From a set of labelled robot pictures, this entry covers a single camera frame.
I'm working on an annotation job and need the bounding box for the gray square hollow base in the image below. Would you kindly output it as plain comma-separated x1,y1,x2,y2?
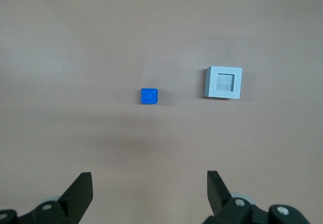
203,66,243,100

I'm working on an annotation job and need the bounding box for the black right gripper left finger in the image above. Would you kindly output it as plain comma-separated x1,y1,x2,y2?
0,172,93,224

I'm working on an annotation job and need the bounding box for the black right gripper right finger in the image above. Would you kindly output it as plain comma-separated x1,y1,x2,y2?
203,170,310,224

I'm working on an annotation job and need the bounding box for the blue square plastic part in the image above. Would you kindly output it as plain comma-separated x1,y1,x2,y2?
139,87,159,106

